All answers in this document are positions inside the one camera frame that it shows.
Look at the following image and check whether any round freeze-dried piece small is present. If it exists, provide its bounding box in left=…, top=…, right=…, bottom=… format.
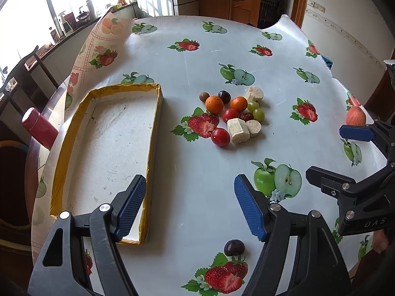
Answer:
left=246, top=120, right=262, bottom=137

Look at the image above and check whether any green grape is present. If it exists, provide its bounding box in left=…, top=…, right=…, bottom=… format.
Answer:
left=252, top=108, right=265, bottom=122
left=247, top=101, right=259, bottom=113

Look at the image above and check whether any hexagonal white freeze-dried block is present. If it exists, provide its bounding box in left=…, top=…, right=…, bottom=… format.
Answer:
left=227, top=118, right=250, bottom=144

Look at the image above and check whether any red jujube date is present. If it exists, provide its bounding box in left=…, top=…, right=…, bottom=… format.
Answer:
left=239, top=112, right=254, bottom=122

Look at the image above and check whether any orange tangerine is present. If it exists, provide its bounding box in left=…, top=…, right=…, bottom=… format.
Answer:
left=229, top=96, right=248, bottom=113
left=205, top=95, right=224, bottom=115

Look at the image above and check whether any red cherry tomato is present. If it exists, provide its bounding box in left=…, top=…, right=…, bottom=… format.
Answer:
left=222, top=108, right=239, bottom=124
left=211, top=128, right=230, bottom=147

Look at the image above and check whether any person's right hand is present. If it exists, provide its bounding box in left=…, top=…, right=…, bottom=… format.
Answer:
left=372, top=230, right=389, bottom=254

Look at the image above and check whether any red apple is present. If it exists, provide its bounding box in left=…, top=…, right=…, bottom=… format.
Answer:
left=345, top=106, right=366, bottom=126

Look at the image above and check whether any fruit print tablecloth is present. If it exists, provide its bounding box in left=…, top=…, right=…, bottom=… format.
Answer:
left=31, top=16, right=386, bottom=295

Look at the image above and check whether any red thermos bottle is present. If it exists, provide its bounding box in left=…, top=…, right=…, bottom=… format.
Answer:
left=21, top=107, right=58, bottom=150

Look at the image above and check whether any white foam tray yellow rim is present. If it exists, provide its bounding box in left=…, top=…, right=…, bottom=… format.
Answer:
left=50, top=84, right=163, bottom=244

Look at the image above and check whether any brown longan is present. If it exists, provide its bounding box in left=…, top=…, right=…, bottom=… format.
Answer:
left=199, top=92, right=210, bottom=103

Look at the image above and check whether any dark wooden chair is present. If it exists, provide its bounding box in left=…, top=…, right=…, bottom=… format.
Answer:
left=1, top=45, right=59, bottom=116

